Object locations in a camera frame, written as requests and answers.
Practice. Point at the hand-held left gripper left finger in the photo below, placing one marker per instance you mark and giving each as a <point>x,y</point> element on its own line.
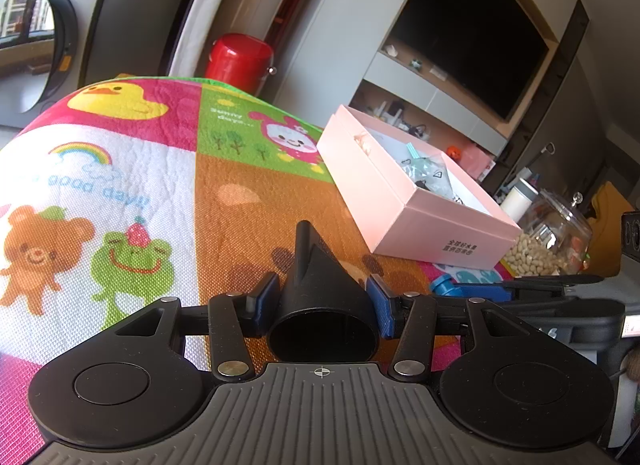
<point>265,305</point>

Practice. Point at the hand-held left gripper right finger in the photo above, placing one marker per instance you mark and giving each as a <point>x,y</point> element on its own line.
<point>380,305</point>

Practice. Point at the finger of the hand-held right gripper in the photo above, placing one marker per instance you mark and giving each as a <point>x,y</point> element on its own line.
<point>550,305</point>
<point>550,282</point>

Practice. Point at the black plastic funnel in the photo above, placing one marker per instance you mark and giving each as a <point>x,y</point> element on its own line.
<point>325,290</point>

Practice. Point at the pink cardboard box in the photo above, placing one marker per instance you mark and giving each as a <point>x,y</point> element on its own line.
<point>400,225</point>

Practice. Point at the clear plastic packet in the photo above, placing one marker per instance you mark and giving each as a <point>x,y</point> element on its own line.
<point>430,172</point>

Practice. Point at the person's right hand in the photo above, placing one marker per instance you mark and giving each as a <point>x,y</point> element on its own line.
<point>631,362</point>

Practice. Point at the glass jar of nuts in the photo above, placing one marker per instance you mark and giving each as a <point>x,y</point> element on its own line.
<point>545,245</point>

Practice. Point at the white bottle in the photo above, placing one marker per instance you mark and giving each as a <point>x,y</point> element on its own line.
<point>517,200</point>

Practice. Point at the black speaker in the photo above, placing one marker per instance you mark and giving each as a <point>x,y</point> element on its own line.
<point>631,237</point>

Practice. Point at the yellow cloth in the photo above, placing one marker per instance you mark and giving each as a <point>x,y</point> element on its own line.
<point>610,210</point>

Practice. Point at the pink bag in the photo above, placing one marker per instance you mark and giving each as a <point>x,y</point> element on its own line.
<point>475,162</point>

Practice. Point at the cartoon printed play mat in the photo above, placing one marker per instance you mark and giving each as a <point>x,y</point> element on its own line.
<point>225,155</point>

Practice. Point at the small orange toy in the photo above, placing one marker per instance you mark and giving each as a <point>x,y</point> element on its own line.
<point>453,152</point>

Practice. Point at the grey television cabinet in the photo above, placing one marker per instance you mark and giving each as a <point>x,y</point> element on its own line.
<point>380,80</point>

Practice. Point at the red metal container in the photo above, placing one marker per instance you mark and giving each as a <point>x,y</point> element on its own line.
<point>235,62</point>

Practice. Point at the black television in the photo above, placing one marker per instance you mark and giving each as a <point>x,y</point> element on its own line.
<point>470,30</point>

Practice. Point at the white leaning board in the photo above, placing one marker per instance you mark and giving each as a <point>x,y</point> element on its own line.
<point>210,5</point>

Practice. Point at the grey washing machine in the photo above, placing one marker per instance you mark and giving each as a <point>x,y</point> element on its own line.
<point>50,20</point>

